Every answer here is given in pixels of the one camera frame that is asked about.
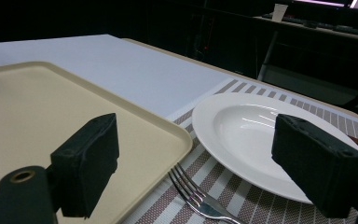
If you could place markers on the white ceramic plate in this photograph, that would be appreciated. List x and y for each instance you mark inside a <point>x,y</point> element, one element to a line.
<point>239,133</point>

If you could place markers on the brown striped placemat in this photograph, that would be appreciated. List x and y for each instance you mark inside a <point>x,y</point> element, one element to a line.
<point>261,211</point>

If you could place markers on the beige top desk white legs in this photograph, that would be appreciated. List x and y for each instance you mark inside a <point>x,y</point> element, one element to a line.
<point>323,30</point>

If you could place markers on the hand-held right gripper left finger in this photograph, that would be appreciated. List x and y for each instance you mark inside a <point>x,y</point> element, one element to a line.
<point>84,161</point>

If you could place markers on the white paper cup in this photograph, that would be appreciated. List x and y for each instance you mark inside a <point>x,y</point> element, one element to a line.
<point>279,12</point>

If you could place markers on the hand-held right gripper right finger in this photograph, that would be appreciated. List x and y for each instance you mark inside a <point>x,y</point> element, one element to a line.
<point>317,168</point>

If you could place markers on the beige plastic tray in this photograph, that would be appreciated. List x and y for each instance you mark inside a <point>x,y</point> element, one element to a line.
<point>28,109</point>

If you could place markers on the silver metal fork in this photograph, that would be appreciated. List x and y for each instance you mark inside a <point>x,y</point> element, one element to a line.
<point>199,202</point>

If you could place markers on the white table sheet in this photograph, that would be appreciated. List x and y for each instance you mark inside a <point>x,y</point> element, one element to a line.
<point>121,68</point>

